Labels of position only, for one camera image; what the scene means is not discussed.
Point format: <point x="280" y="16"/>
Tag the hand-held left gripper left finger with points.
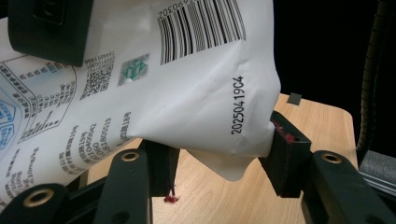
<point x="162" y="171"/>

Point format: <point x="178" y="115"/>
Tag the metal floor rail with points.
<point x="386" y="183"/>

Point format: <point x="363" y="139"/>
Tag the white packet with blue print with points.
<point x="186" y="102"/>

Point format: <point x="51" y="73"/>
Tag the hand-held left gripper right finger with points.
<point x="286" y="165"/>

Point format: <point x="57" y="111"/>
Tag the grey tape piece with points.
<point x="294" y="99"/>

